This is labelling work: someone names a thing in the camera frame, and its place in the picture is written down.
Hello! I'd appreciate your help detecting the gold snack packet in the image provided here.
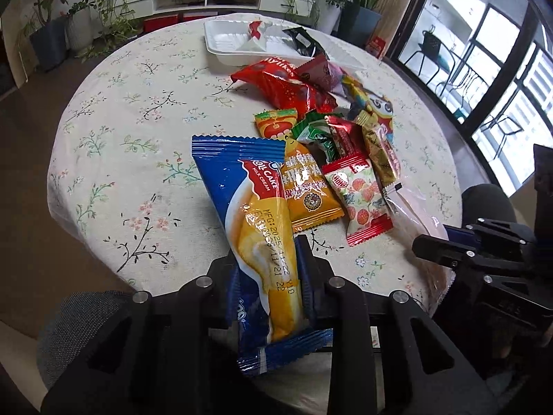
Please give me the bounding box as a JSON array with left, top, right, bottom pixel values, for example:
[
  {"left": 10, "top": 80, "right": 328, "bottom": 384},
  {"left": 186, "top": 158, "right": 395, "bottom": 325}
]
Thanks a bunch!
[{"left": 354, "top": 110, "right": 402, "bottom": 182}]

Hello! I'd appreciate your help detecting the floral tablecloth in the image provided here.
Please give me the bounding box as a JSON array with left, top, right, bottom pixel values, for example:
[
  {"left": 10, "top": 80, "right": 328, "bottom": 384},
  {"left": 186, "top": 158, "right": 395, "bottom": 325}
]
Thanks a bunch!
[{"left": 47, "top": 15, "right": 465, "bottom": 415}]

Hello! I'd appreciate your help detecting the person's right hand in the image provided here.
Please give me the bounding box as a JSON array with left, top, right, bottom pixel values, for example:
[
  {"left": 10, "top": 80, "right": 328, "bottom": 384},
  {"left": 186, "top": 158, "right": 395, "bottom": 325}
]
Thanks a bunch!
[{"left": 486, "top": 320, "right": 525, "bottom": 361}]

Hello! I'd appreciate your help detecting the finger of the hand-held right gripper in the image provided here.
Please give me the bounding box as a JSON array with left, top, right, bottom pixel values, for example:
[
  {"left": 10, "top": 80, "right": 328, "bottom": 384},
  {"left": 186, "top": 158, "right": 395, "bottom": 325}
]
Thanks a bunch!
[
  {"left": 412, "top": 233, "right": 536, "bottom": 275},
  {"left": 444, "top": 220, "right": 536, "bottom": 247}
]

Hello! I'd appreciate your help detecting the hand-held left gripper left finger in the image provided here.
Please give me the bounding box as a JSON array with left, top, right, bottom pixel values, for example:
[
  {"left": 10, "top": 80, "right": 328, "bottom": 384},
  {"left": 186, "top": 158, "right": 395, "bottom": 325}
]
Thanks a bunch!
[{"left": 41, "top": 257, "right": 240, "bottom": 415}]

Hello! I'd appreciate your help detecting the pink triangular snack packet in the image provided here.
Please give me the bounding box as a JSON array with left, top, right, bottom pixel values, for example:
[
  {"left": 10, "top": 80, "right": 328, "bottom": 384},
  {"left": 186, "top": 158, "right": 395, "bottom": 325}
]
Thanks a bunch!
[{"left": 296, "top": 53, "right": 346, "bottom": 96}]

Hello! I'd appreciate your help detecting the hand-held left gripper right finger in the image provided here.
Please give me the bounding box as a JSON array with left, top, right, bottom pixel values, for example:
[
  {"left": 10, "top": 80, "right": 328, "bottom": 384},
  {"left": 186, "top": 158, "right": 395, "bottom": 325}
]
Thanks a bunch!
[{"left": 296, "top": 234, "right": 491, "bottom": 415}]

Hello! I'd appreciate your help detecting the large red snack packet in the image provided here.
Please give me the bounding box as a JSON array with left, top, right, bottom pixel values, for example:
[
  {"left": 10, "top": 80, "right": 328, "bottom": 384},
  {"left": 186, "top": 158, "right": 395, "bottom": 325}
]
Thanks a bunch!
[{"left": 229, "top": 57, "right": 338, "bottom": 117}]

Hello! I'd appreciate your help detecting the red foil snack packet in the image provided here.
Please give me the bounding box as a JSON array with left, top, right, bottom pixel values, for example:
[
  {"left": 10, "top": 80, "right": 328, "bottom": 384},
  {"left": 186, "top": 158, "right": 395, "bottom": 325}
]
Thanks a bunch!
[{"left": 325, "top": 115, "right": 368, "bottom": 165}]

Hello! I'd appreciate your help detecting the red white fruit-print packet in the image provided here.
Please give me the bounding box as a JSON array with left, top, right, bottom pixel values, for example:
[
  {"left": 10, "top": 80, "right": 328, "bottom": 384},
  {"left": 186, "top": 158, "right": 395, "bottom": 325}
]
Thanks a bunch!
[{"left": 322, "top": 156, "right": 395, "bottom": 248}]

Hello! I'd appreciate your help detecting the plant in white ribbed pot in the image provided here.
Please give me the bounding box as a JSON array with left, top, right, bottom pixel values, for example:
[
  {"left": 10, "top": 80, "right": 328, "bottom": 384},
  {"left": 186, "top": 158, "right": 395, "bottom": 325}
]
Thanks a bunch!
[{"left": 65, "top": 0, "right": 94, "bottom": 51}]

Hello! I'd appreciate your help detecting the colourful panda snack packet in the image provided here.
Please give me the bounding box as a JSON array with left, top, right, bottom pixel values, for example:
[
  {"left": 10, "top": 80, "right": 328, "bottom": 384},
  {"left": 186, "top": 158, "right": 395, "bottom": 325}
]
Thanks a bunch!
[{"left": 341, "top": 75, "right": 395, "bottom": 139}]

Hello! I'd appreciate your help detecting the grey fabric chair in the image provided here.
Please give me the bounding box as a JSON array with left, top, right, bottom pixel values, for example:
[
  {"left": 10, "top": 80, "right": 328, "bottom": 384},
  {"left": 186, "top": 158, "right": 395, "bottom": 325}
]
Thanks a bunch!
[{"left": 37, "top": 292, "right": 145, "bottom": 392}]

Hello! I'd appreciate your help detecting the large plant in dark pot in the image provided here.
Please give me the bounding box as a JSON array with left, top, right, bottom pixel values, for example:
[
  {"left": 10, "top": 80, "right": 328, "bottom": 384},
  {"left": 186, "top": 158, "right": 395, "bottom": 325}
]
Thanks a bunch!
[{"left": 337, "top": 0, "right": 416, "bottom": 47}]

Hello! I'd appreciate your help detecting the orange apple-print packet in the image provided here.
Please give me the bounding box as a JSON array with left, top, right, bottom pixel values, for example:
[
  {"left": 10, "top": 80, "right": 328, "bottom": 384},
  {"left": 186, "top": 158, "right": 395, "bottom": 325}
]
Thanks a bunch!
[{"left": 253, "top": 108, "right": 300, "bottom": 140}]

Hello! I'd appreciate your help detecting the leafy plant in white pot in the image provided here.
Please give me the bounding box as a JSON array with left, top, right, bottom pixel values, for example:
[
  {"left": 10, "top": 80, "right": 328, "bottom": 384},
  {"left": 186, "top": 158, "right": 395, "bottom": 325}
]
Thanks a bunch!
[{"left": 311, "top": 0, "right": 352, "bottom": 35}]

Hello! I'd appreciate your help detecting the black framed glass door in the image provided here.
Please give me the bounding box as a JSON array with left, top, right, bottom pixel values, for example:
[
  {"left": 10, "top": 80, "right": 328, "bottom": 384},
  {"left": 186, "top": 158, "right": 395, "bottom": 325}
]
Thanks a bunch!
[{"left": 384, "top": 0, "right": 553, "bottom": 200}]

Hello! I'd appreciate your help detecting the white plastic tray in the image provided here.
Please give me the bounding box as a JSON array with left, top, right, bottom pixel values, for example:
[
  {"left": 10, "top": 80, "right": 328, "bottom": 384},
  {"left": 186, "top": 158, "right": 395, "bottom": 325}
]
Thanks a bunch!
[{"left": 203, "top": 18, "right": 368, "bottom": 70}]

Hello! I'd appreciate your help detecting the black snack packet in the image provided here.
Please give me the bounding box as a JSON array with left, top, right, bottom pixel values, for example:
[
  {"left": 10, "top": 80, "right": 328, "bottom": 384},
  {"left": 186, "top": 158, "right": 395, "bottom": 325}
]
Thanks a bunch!
[{"left": 283, "top": 27, "right": 329, "bottom": 59}]

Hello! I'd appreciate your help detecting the clear plastic snack packet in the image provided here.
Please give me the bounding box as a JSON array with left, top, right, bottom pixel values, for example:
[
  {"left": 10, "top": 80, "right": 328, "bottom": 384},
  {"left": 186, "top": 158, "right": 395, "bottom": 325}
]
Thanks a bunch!
[{"left": 380, "top": 182, "right": 454, "bottom": 307}]

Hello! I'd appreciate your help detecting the black balcony chair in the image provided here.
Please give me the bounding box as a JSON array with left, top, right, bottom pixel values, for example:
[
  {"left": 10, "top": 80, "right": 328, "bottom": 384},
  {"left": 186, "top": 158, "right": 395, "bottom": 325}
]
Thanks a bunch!
[
  {"left": 406, "top": 30, "right": 459, "bottom": 88},
  {"left": 479, "top": 111, "right": 524, "bottom": 157}
]

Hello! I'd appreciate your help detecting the blue roll cake packet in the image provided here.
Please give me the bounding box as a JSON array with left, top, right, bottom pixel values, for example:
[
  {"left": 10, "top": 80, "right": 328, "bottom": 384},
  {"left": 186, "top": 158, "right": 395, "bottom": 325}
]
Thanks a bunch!
[{"left": 191, "top": 135, "right": 334, "bottom": 377}]

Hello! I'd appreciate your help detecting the red gift bag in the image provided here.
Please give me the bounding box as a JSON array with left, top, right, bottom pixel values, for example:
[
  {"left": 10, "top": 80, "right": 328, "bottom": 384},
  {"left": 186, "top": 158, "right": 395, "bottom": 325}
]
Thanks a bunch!
[{"left": 366, "top": 37, "right": 388, "bottom": 59}]

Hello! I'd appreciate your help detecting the tall plant in dark pot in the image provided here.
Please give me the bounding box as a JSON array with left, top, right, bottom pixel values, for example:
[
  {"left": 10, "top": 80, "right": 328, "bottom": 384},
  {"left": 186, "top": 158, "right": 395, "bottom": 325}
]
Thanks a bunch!
[{"left": 24, "top": 0, "right": 70, "bottom": 70}]

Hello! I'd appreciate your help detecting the orange snack packet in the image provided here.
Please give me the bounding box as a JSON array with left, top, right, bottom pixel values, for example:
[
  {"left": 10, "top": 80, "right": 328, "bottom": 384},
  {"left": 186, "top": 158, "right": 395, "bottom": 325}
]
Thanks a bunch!
[{"left": 280, "top": 136, "right": 345, "bottom": 233}]

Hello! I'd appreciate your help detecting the dark rounded object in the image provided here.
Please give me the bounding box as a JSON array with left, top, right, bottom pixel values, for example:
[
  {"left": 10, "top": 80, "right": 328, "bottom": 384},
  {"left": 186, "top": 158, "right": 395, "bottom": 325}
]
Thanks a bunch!
[{"left": 460, "top": 184, "right": 518, "bottom": 235}]

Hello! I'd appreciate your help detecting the green snack packet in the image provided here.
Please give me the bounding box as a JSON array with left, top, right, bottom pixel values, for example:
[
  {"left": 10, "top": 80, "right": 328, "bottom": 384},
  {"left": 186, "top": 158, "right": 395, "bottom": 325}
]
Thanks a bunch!
[{"left": 290, "top": 111, "right": 340, "bottom": 163}]

